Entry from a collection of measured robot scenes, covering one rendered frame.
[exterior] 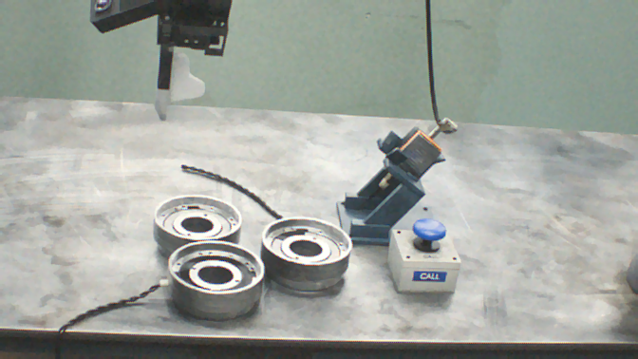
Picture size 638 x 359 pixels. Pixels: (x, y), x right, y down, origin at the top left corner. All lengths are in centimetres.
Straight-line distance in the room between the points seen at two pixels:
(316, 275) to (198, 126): 45
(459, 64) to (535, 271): 166
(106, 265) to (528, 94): 200
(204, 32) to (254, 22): 157
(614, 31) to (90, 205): 203
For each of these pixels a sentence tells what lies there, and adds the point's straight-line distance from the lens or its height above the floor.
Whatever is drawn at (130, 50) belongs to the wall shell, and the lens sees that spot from 275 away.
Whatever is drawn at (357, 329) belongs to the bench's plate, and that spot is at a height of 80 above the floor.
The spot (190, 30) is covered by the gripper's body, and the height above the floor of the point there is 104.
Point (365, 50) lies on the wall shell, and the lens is 279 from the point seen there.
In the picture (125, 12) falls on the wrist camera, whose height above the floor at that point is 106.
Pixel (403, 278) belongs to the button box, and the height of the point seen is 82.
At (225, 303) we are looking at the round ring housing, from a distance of 104.
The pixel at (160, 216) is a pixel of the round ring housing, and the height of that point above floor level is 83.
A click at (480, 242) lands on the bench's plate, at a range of 129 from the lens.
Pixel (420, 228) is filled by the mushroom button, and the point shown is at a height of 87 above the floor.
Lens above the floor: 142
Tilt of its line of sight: 27 degrees down
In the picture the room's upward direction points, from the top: 8 degrees clockwise
